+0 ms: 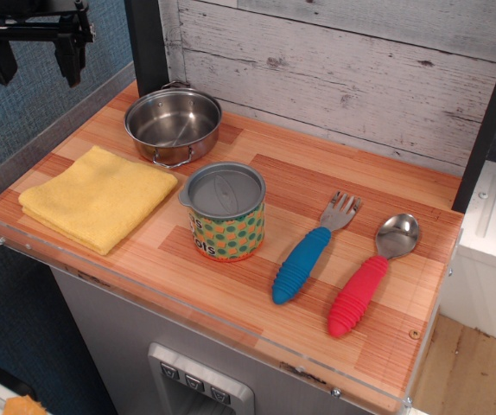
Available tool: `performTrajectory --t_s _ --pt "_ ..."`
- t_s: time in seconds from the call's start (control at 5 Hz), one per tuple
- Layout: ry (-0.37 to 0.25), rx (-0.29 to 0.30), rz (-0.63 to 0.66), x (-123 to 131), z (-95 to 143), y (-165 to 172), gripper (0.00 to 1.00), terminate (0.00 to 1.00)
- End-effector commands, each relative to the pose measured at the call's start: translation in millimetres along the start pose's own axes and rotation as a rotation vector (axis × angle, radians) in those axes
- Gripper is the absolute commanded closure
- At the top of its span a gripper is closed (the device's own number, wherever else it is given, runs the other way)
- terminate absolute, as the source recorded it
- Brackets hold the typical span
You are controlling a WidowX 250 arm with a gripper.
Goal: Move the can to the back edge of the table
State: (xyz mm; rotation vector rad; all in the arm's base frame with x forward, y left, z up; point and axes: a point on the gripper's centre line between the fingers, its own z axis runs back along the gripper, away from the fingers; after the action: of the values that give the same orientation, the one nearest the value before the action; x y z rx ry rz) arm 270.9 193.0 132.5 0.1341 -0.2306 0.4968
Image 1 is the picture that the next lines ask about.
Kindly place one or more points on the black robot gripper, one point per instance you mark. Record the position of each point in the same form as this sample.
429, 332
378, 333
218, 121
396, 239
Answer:
46, 21

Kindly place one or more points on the green dotted toy can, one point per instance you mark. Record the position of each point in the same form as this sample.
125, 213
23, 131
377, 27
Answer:
226, 210

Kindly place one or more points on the yellow folded cloth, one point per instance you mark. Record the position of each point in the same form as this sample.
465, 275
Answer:
99, 199

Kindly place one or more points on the stainless steel pot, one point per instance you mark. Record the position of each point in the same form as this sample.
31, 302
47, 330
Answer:
174, 125

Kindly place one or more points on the clear acrylic table guard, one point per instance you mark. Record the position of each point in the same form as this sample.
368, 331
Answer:
154, 288

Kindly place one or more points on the orange object bottom left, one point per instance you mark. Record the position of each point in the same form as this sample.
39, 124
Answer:
23, 405

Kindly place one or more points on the grey dispenser button panel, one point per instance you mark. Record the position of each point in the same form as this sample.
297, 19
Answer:
186, 386

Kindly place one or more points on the white plastic cabinet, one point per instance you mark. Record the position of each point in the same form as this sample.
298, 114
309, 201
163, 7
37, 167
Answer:
468, 294

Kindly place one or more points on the blue handled fork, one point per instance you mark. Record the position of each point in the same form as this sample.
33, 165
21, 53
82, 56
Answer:
297, 267

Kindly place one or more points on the red handled spoon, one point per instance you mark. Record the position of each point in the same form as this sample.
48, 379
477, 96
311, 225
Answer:
397, 237

